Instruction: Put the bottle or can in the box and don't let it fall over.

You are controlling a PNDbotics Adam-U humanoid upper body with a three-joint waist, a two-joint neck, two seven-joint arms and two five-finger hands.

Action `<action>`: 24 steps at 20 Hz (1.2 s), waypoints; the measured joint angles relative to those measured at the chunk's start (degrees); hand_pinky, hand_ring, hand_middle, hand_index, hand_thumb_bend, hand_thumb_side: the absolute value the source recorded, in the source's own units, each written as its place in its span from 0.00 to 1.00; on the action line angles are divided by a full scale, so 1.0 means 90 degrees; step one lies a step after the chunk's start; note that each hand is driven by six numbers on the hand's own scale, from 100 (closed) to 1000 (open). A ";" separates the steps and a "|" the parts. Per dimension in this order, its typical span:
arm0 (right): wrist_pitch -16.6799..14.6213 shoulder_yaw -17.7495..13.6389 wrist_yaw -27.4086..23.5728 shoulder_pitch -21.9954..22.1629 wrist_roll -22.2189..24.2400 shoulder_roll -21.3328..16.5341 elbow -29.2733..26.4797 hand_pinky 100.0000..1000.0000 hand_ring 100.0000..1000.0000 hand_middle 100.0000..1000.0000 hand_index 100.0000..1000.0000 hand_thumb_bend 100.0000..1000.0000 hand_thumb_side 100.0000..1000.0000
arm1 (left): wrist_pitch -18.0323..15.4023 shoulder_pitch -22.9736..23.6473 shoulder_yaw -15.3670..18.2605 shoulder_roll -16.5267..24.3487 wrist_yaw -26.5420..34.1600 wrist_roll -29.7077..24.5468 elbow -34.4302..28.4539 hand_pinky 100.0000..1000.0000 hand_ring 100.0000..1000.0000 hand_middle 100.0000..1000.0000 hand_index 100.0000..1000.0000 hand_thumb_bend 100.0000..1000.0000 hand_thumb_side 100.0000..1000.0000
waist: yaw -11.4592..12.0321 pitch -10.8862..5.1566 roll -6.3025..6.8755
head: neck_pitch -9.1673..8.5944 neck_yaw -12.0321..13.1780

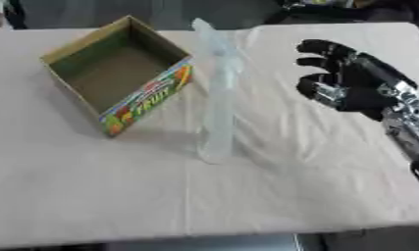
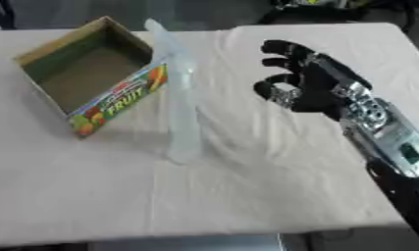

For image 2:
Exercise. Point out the black bag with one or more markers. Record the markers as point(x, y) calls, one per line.
point(315, 11)

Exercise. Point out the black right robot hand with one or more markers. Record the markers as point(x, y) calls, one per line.
point(315, 85)

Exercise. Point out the open cardboard box with print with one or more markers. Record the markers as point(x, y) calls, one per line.
point(92, 75)

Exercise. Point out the clear plastic bottle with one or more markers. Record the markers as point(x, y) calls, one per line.
point(181, 98)

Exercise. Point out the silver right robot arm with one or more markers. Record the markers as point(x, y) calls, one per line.
point(390, 140)

